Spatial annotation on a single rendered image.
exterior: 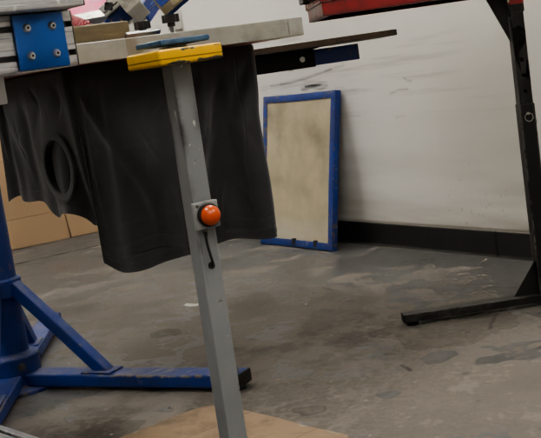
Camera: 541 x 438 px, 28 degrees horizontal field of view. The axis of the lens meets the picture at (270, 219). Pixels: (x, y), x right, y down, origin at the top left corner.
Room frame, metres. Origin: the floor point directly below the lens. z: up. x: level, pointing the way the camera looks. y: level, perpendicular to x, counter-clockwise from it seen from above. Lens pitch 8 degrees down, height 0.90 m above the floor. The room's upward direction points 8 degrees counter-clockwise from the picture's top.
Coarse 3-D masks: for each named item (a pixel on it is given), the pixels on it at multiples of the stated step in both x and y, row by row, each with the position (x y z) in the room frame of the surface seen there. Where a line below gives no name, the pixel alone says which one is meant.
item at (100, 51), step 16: (176, 32) 2.19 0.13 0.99; (192, 32) 2.21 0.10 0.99; (208, 32) 2.23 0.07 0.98; (224, 32) 2.25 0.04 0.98; (240, 32) 2.27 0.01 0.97; (256, 32) 2.29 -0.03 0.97; (272, 32) 2.31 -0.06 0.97; (288, 32) 2.33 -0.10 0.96; (80, 48) 2.08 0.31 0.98; (96, 48) 2.09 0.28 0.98; (112, 48) 2.11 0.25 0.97; (128, 48) 2.13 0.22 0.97; (80, 64) 2.11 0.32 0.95
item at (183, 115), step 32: (128, 64) 2.00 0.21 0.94; (160, 64) 1.90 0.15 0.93; (192, 96) 1.98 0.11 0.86; (192, 128) 1.97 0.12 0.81; (192, 160) 1.96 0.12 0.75; (192, 192) 1.96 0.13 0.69; (192, 224) 1.97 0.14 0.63; (192, 256) 1.99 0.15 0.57; (224, 320) 1.97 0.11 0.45; (224, 352) 1.97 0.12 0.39; (224, 384) 1.96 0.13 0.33; (224, 416) 1.96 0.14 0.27
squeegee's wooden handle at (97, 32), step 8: (88, 24) 2.74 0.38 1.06; (96, 24) 2.74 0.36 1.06; (104, 24) 2.75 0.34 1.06; (112, 24) 2.77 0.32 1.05; (120, 24) 2.78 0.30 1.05; (128, 24) 2.79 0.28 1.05; (80, 32) 2.72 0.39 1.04; (88, 32) 2.73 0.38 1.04; (96, 32) 2.74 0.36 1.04; (104, 32) 2.75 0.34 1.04; (112, 32) 2.76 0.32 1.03; (120, 32) 2.77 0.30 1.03; (80, 40) 2.72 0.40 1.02; (88, 40) 2.73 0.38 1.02; (96, 40) 2.74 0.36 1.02; (104, 40) 2.75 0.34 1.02
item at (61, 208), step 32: (32, 96) 2.34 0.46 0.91; (64, 96) 2.17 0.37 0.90; (0, 128) 2.53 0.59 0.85; (32, 128) 2.36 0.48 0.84; (64, 128) 2.20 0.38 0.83; (32, 160) 2.42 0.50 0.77; (64, 160) 2.24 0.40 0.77; (32, 192) 2.44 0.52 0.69; (64, 192) 2.25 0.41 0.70; (96, 224) 2.21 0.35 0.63
